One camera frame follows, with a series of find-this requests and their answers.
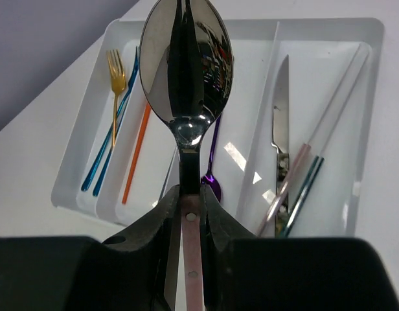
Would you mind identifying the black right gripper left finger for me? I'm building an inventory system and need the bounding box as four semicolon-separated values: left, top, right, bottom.
0;186;180;310

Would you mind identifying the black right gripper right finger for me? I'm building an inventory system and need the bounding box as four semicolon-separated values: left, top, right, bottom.
200;185;399;310

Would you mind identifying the orange chopstick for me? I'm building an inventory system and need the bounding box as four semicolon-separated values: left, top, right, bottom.
122;104;151;205

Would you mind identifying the blue fork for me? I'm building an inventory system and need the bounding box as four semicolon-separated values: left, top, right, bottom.
80;47;139;196
92;87;132;197

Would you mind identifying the purple spoon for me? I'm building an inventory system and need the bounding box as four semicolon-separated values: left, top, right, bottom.
199;111;223;205

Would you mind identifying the dark grey chopstick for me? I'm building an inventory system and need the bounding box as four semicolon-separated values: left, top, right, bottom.
158;150;176;203

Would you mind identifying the white cutlery tray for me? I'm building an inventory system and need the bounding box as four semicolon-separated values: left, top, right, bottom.
51;19;383;237

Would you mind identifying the dark handled knife in tray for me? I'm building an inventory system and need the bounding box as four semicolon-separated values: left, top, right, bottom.
270;54;291;238

